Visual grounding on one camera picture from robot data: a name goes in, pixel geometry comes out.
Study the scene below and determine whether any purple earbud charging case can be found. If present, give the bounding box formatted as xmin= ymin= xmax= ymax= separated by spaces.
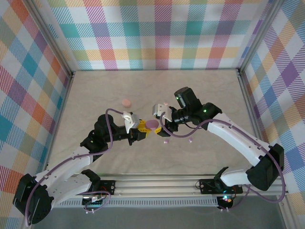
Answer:
xmin=145 ymin=119 xmax=159 ymax=131

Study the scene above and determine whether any small controller circuit board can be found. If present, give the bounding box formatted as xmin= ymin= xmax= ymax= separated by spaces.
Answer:
xmin=218 ymin=194 xmax=235 ymax=206
xmin=82 ymin=194 xmax=106 ymax=206

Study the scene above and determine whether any wide aluminium base rail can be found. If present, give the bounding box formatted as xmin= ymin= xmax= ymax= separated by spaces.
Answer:
xmin=71 ymin=175 xmax=244 ymax=197

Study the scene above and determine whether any aluminium side rail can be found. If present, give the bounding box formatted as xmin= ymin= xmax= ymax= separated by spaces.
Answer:
xmin=237 ymin=68 xmax=293 ymax=198

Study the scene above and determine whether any white slotted cable duct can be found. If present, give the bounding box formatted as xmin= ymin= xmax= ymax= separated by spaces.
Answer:
xmin=57 ymin=197 xmax=219 ymax=208

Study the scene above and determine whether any aluminium frame post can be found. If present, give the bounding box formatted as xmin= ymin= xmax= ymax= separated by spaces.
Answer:
xmin=238 ymin=0 xmax=285 ymax=72
xmin=28 ymin=0 xmax=74 ymax=75

